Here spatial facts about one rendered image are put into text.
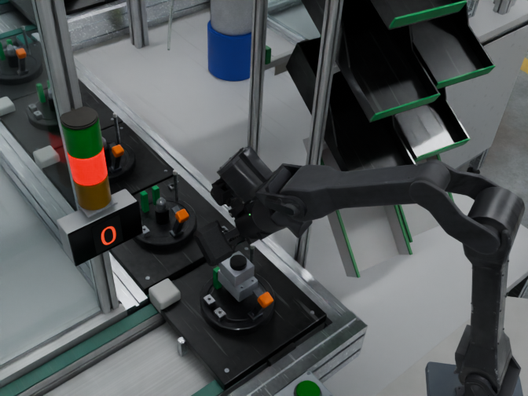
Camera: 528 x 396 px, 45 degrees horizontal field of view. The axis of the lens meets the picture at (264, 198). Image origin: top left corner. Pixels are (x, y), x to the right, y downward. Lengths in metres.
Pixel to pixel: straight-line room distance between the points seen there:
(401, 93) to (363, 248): 0.35
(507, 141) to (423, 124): 2.20
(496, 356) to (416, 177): 0.29
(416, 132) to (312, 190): 0.46
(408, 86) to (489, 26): 1.43
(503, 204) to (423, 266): 0.73
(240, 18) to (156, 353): 1.03
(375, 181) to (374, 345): 0.59
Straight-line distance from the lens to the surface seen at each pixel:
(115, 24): 2.19
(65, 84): 0.89
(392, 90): 1.06
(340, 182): 0.82
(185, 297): 1.22
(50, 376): 1.19
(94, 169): 0.93
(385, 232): 1.29
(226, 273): 1.12
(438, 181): 0.76
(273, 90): 1.94
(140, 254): 1.30
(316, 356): 1.17
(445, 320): 1.40
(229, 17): 1.87
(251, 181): 0.89
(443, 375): 1.08
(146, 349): 1.23
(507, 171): 3.25
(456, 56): 1.19
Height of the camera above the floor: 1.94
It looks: 43 degrees down
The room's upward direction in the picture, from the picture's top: 4 degrees clockwise
